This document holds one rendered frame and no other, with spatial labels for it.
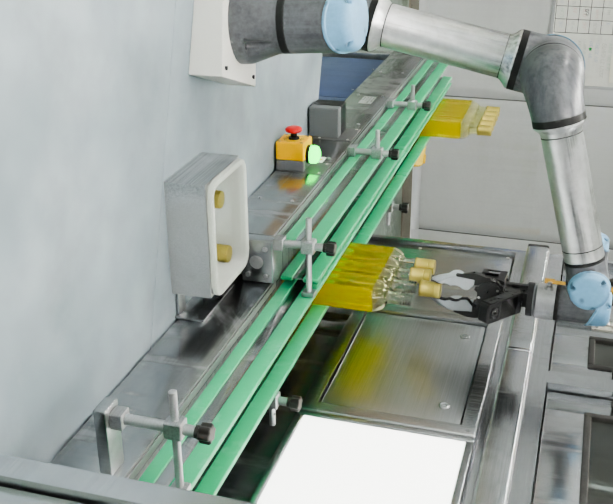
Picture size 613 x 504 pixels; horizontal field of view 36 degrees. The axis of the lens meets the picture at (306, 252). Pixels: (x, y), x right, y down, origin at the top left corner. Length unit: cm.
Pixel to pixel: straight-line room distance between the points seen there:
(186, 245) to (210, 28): 39
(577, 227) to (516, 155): 623
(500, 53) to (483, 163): 623
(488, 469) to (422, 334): 48
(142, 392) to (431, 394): 61
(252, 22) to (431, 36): 35
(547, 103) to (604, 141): 622
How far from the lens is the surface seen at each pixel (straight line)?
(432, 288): 202
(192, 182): 168
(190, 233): 171
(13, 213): 129
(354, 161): 238
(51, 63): 135
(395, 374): 198
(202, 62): 175
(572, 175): 177
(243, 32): 177
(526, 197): 814
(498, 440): 181
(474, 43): 186
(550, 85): 174
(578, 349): 221
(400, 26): 187
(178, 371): 164
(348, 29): 174
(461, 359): 204
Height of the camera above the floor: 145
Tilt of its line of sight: 15 degrees down
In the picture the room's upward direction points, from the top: 97 degrees clockwise
